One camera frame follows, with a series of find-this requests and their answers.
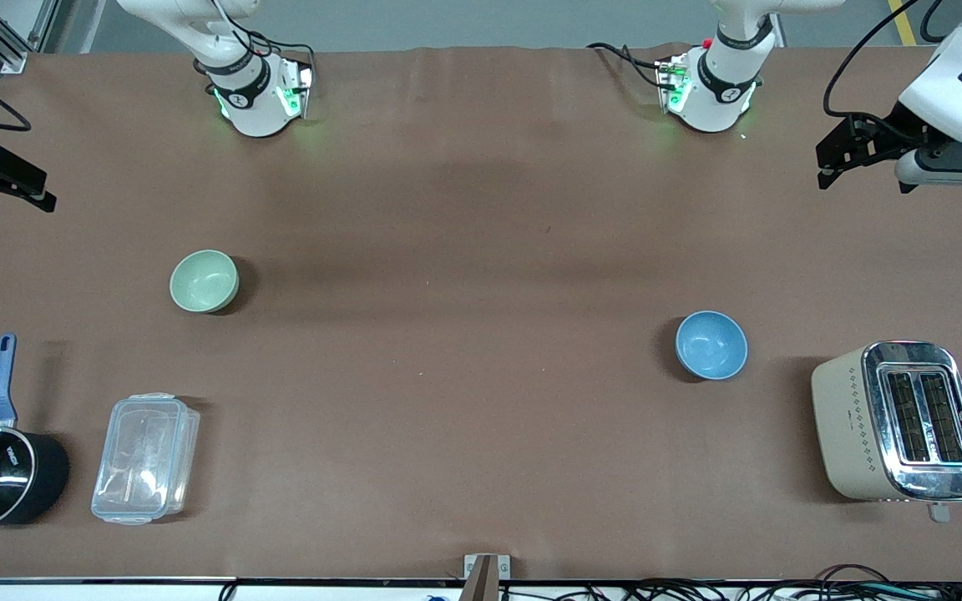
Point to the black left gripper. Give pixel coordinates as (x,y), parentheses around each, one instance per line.
(883,138)

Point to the green bowl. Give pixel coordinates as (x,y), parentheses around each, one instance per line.
(201,282)

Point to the blue bowl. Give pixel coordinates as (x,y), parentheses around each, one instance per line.
(711,344)

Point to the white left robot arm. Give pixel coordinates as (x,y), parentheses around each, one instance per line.
(715,100)

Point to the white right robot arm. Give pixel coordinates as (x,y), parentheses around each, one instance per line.
(255,108)

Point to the beige chrome toaster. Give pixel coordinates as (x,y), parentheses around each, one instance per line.
(848,417)

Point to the clear plastic food container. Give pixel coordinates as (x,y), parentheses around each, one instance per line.
(143,459)

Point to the brown table mat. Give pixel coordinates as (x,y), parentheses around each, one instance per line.
(481,434)

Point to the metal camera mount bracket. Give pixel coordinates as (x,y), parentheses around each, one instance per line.
(481,580)

